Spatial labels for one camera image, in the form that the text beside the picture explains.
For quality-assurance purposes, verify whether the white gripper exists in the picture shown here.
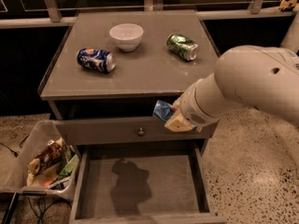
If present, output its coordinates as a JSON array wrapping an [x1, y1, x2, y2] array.
[[164, 83, 219, 133]]

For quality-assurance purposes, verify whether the light blue redbull can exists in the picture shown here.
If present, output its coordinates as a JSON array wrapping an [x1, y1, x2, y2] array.
[[153, 100, 175, 122]]

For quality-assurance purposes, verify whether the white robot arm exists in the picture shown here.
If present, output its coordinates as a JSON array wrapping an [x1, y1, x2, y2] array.
[[165, 46, 299, 132]]

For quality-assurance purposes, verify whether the brass drawer knob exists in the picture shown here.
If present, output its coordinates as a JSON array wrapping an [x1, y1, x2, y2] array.
[[137, 128, 146, 136]]

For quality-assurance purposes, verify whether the green soda can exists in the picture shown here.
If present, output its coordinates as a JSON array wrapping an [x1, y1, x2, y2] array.
[[166, 34, 199, 62]]

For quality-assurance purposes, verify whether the grey drawer cabinet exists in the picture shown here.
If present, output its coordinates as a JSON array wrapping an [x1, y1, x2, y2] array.
[[36, 9, 236, 224]]

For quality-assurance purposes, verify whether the grey open middle drawer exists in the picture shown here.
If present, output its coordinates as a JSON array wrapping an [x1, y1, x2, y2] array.
[[69, 140, 226, 224]]

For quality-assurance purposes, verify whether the dark blue soda can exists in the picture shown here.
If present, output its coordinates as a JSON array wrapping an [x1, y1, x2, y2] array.
[[77, 49, 116, 74]]

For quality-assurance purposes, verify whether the grey upper drawer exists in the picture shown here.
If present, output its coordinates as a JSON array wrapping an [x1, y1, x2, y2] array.
[[55, 117, 217, 146]]

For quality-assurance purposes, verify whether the white ceramic bowl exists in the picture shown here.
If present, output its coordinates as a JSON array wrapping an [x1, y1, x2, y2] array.
[[109, 23, 144, 51]]

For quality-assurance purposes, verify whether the green snack packet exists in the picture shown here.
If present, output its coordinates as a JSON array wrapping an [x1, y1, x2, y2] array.
[[58, 155, 78, 179]]

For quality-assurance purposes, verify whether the brown snack bag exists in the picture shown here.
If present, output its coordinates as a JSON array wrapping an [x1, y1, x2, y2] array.
[[27, 138, 64, 175]]

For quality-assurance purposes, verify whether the clear plastic bin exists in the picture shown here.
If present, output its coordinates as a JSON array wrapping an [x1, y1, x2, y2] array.
[[1, 120, 78, 201]]

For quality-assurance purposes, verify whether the metal window railing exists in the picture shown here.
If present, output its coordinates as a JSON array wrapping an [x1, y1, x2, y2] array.
[[0, 0, 299, 30]]

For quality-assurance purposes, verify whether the white slanted post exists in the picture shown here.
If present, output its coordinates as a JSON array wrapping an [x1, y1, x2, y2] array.
[[280, 12, 299, 53]]

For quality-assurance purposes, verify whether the blue floor cable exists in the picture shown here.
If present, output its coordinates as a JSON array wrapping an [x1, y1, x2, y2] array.
[[27, 197, 60, 224]]

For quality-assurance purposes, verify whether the black floor cable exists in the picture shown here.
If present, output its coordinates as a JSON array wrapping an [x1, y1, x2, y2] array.
[[0, 133, 30, 158]]

